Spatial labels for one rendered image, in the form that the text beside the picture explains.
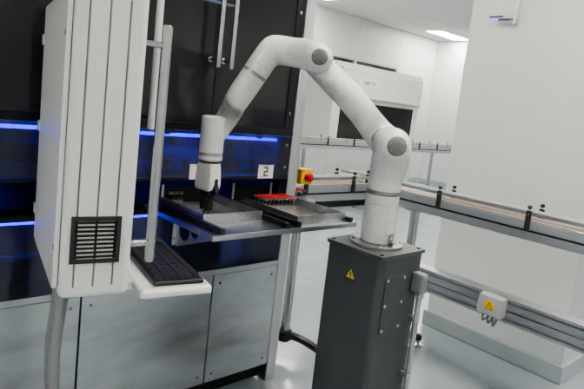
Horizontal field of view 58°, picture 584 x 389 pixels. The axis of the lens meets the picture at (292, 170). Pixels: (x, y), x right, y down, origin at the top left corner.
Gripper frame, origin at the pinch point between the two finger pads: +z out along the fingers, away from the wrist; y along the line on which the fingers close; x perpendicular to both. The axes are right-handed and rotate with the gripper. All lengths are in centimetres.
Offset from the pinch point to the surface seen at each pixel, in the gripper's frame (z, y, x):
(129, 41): -49, 35, -49
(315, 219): 4.2, 17.0, 38.6
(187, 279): 12.4, 35.6, -27.8
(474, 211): 3, 32, 132
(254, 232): 6.1, 19.4, 7.3
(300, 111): -36, -20, 59
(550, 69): -72, 32, 193
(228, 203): 4.1, -15.5, 21.3
